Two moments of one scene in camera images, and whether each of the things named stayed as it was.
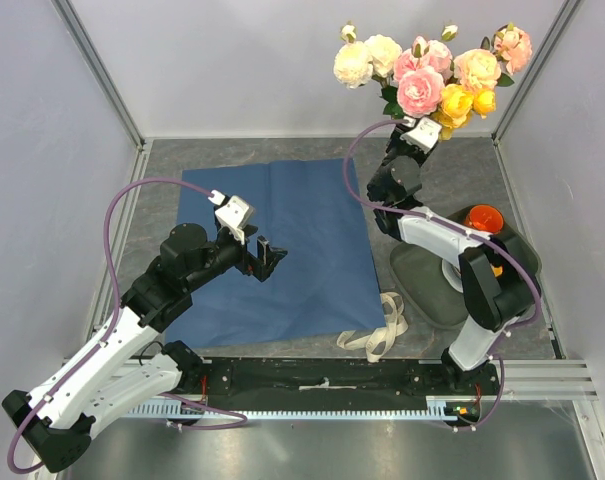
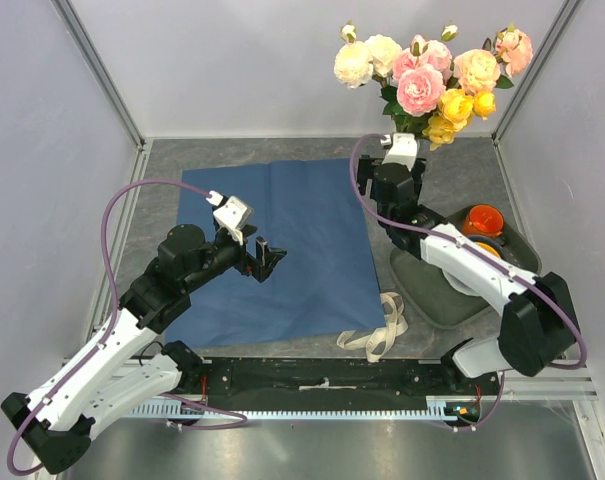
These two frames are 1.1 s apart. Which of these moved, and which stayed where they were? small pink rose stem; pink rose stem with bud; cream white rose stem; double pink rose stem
Moved: double pink rose stem
Stayed: small pink rose stem; pink rose stem with bud; cream white rose stem
